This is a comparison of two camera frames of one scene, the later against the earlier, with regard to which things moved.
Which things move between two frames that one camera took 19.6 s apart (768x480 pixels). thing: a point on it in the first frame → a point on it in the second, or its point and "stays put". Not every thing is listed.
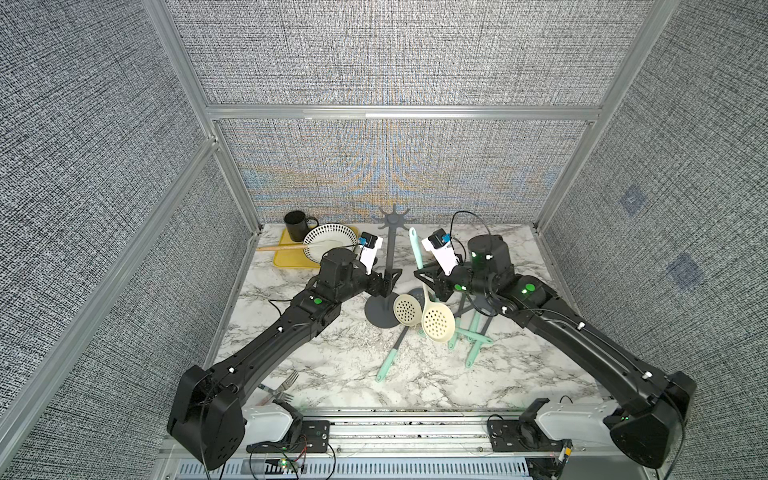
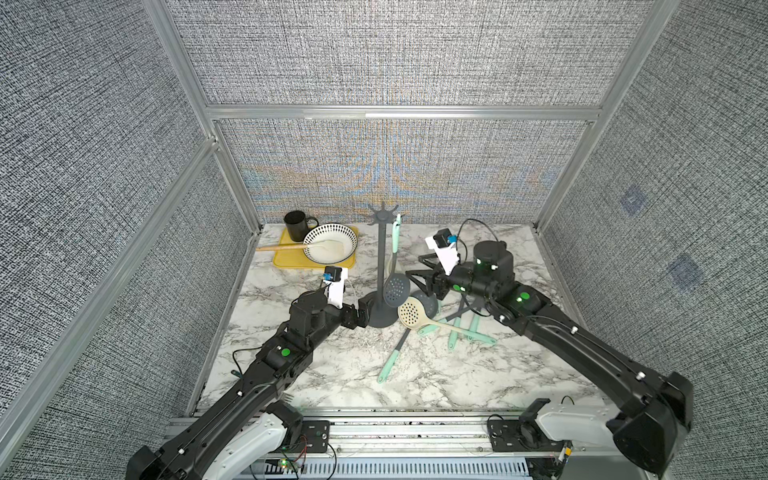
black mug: [297, 222] stays put
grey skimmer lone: [389, 359] → [396, 287]
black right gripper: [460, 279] stays put
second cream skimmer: [407, 309] stays put
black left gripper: [386, 285] → [362, 314]
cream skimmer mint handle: [437, 319] → [392, 359]
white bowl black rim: [328, 236] stays put
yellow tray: [297, 257] stays put
